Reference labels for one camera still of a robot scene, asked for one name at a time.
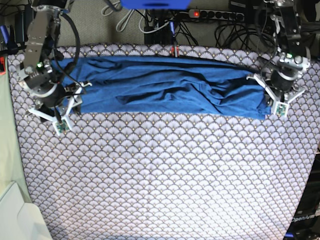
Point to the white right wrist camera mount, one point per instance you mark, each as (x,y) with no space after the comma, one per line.
(57,107)

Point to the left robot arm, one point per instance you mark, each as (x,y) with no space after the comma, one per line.
(294,58)

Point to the blue long-sleeve T-shirt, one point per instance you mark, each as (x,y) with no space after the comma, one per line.
(169,85)

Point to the black power strip red switch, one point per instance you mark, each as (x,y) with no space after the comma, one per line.
(215,15)

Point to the black OpenArm case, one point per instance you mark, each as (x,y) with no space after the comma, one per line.
(305,224)

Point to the blue handled clamp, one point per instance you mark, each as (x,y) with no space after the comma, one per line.
(11,46)

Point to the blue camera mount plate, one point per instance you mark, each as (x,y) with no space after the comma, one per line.
(156,4)

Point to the red table clamp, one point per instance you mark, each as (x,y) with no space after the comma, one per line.
(175,51)

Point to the fan-patterned tablecloth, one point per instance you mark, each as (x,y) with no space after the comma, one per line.
(169,175)

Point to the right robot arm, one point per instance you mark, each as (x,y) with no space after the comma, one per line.
(40,74)

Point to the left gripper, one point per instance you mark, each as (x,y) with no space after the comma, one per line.
(283,89)

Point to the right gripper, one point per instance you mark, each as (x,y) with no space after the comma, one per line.
(40,92)

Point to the light green cloth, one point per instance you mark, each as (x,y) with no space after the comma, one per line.
(11,166)

